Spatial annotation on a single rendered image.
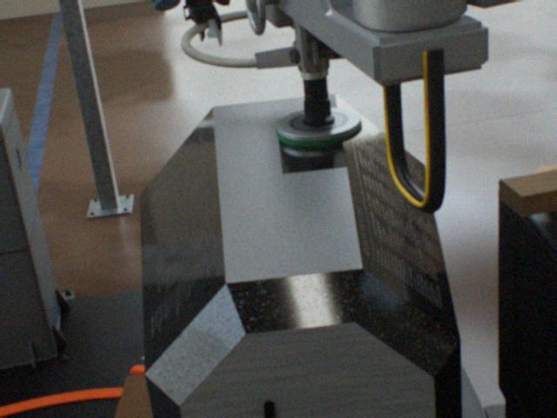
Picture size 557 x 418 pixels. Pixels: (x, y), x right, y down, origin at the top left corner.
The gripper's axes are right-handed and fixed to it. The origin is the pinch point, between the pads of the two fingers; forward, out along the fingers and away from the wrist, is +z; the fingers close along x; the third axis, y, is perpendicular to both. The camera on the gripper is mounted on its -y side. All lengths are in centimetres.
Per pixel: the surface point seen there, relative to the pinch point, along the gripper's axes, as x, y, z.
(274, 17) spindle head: 83, 43, -32
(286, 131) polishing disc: 79, 40, -2
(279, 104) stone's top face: 56, 21, 3
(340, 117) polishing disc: 84, 25, -1
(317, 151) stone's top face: 91, 41, 0
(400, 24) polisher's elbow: 143, 68, -46
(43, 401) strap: 13, 95, 85
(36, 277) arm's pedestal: -9, 78, 57
